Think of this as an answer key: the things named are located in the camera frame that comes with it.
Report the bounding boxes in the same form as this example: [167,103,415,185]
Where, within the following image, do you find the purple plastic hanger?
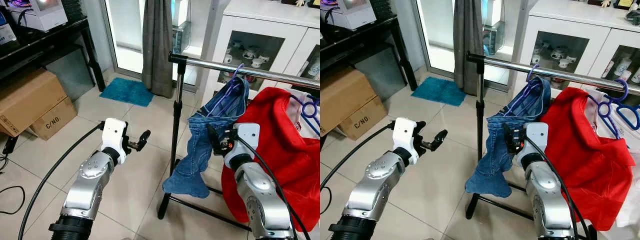
[289,95,321,137]
[587,79,632,142]
[510,64,543,118]
[207,63,246,118]

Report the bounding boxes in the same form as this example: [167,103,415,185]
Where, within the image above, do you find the blue denim jeans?
[465,76,552,198]
[162,76,250,199]

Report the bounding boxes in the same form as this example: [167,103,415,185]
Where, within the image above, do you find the teal floor mat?
[411,76,467,107]
[99,77,155,108]

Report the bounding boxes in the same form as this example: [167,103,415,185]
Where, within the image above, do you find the red t-shirt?
[221,87,321,232]
[540,87,637,232]

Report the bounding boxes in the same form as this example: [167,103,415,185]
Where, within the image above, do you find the small printed cardboard box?
[30,96,78,141]
[338,96,388,141]

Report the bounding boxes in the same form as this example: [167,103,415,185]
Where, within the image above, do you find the black chrome clothes rack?
[157,51,321,233]
[465,51,640,233]

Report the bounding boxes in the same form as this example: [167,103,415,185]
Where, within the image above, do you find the large cardboard box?
[0,67,68,137]
[320,66,381,137]

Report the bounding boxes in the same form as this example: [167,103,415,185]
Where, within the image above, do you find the grey curtain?
[453,0,485,96]
[142,0,175,99]

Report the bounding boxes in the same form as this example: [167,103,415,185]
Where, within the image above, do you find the glass sliding door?
[415,0,526,83]
[102,0,216,86]

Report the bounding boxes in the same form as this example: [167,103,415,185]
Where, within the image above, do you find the black table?
[320,15,419,92]
[0,16,107,93]

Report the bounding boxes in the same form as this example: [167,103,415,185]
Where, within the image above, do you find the white glass door cabinet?
[200,0,321,108]
[510,0,640,101]

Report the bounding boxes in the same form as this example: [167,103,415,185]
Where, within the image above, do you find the white desktop appliance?
[19,0,69,33]
[334,0,379,31]

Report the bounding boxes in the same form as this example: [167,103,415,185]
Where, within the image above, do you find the blue white carton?
[0,9,17,46]

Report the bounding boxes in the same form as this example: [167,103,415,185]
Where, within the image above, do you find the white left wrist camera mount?
[392,118,420,160]
[101,118,128,164]

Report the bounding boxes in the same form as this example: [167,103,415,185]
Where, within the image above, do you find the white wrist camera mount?
[101,118,128,164]
[223,123,261,168]
[392,118,420,160]
[517,122,549,168]

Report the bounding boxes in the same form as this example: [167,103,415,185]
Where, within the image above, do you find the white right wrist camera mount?
[517,122,549,168]
[223,123,261,168]

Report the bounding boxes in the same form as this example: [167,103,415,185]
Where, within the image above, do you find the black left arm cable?
[320,123,396,192]
[18,123,105,240]

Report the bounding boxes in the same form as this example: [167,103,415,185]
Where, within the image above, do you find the black floor cable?
[320,186,334,216]
[0,186,26,216]

